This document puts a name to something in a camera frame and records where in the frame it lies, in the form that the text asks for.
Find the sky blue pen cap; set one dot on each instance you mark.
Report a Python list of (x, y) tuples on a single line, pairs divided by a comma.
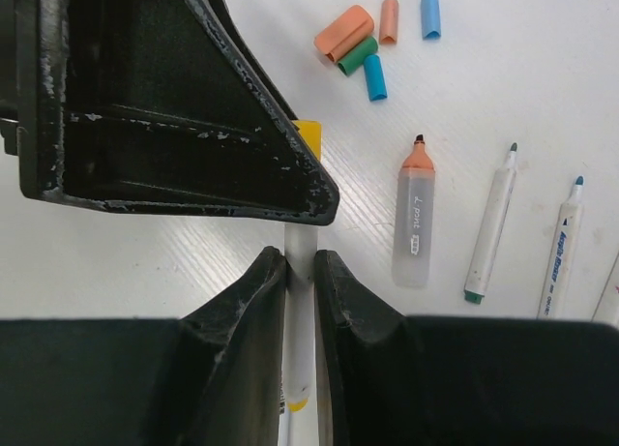
[(375, 80)]

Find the navy blue marker pen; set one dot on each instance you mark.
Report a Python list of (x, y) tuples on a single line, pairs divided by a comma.
[(282, 406)]

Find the peach pen cap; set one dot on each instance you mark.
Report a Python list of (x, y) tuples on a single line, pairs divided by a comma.
[(388, 28)]

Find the sky blue marker pen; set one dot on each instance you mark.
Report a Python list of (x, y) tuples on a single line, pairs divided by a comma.
[(562, 254)]

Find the orange cap highlighter pen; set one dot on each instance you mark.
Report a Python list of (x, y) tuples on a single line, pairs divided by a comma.
[(414, 216)]

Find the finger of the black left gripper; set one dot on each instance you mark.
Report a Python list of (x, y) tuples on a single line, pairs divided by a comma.
[(156, 107)]

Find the green marker pen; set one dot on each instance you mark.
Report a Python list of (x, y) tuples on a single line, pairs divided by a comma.
[(489, 235)]

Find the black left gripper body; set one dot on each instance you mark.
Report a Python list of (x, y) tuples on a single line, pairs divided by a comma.
[(8, 77)]

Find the peach marker pen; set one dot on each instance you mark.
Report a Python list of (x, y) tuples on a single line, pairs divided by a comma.
[(607, 310)]

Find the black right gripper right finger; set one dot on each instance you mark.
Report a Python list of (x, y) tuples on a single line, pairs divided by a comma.
[(368, 389)]

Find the orange highlighter cap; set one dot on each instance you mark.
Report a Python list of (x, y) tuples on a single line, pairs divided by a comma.
[(344, 33)]

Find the green pen cap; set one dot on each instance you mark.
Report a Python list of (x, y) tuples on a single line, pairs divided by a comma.
[(355, 58)]

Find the yellow marker pen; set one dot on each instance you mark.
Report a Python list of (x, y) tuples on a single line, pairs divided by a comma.
[(300, 247)]

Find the light blue pen cap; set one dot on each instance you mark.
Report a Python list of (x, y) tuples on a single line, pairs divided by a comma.
[(430, 19)]

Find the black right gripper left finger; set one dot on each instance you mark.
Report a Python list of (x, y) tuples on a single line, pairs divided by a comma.
[(219, 377)]

